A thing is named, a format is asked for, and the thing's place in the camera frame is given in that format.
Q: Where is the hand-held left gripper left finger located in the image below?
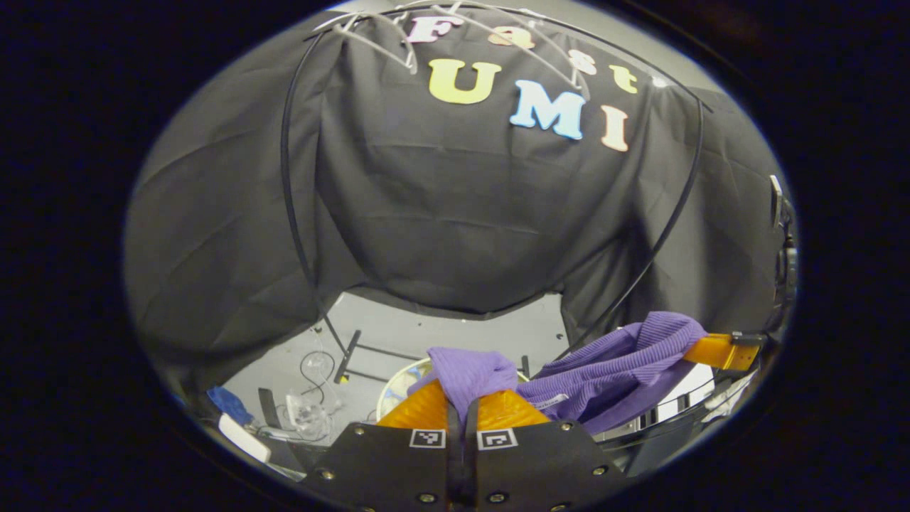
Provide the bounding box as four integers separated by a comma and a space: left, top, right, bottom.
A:
299, 380, 464, 512

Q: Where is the black metal clothes rack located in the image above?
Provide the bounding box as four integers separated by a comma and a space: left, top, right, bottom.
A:
279, 4, 714, 385

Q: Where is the black backdrop cloth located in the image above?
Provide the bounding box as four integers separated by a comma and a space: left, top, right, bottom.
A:
124, 4, 797, 399

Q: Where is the purple knit cardigan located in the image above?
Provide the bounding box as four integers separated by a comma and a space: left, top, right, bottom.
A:
409, 311, 708, 436

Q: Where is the beige laundry hamper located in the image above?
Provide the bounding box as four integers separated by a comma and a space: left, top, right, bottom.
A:
375, 358, 530, 422

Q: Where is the small black flat item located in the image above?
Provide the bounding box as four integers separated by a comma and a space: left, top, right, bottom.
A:
257, 388, 282, 430

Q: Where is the white plastic hanger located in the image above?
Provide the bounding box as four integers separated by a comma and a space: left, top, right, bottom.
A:
313, 9, 420, 75

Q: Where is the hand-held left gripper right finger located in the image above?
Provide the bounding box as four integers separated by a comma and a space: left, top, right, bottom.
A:
463, 390, 631, 512

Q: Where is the clear plastic bag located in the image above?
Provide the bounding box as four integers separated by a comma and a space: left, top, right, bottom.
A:
284, 388, 335, 439

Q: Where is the blue cloth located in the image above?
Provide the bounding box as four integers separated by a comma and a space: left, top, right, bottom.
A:
206, 386, 254, 426

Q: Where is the black floor cable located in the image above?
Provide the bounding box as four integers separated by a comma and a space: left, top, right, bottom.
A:
299, 350, 339, 406

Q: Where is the white flat box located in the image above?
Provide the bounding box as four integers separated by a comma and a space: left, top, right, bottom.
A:
218, 414, 272, 463

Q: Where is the white hanger with crossbar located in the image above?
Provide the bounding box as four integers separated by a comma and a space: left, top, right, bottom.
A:
427, 4, 592, 91

